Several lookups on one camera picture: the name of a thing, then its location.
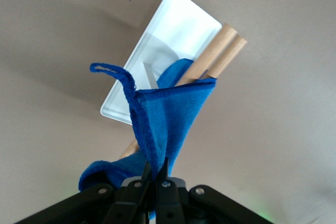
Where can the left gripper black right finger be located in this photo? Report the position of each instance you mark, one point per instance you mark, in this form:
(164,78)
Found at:
(168,200)

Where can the white rectangular rack base tray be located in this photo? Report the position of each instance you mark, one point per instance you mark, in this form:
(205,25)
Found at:
(183,19)

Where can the light wooden rack rod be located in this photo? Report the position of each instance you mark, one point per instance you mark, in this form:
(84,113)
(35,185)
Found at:
(228,56)
(210,51)

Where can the blue microfibre towel with loop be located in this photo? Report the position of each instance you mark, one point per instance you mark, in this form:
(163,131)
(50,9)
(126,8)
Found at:
(162,113)

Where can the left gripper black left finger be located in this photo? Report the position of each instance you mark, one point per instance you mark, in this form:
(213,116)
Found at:
(131,197)

